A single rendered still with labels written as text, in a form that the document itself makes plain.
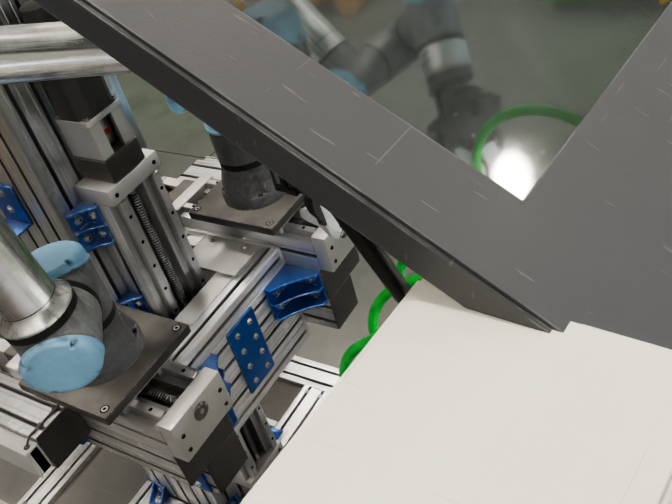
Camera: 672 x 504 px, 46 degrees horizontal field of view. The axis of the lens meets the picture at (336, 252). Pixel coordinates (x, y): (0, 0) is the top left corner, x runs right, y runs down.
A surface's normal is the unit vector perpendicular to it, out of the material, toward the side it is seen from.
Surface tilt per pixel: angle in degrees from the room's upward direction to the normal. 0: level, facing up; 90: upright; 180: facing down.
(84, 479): 0
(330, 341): 0
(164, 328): 0
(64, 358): 97
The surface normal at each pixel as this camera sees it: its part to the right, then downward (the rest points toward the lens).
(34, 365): 0.30, 0.66
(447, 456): -0.22, -0.75
